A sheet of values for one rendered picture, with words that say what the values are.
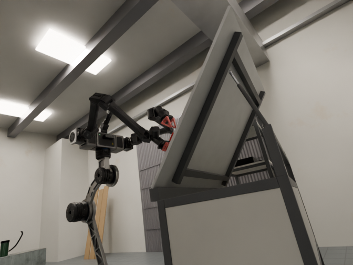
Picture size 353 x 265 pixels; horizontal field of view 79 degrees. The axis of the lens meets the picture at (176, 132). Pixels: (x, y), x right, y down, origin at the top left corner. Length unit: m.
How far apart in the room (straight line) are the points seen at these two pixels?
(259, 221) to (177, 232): 0.37
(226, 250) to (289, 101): 3.19
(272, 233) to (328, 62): 3.36
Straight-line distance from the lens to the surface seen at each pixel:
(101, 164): 2.08
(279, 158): 0.92
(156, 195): 1.11
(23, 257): 6.12
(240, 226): 0.95
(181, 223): 1.05
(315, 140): 3.70
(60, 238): 7.07
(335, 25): 4.29
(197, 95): 1.14
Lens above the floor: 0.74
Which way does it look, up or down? 20 degrees up
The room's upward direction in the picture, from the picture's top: 9 degrees counter-clockwise
